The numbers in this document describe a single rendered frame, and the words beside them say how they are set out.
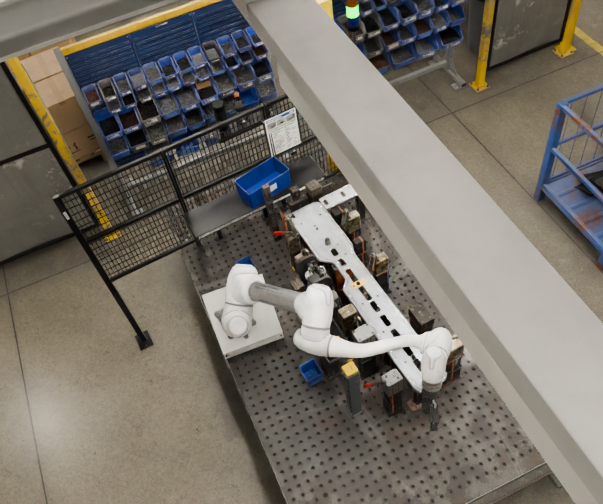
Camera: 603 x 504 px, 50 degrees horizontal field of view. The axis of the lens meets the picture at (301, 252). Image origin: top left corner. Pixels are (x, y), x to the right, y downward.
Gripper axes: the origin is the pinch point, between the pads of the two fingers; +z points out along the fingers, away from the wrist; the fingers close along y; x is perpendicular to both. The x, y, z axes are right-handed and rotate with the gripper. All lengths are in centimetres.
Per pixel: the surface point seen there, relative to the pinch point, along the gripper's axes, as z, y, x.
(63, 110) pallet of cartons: -49, -331, -211
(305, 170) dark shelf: -53, -165, -33
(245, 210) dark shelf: -41, -143, -73
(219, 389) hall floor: 80, -120, -104
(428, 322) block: -17, -47, 13
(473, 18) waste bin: -83, -382, 152
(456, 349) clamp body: -15.3, -27.0, 21.2
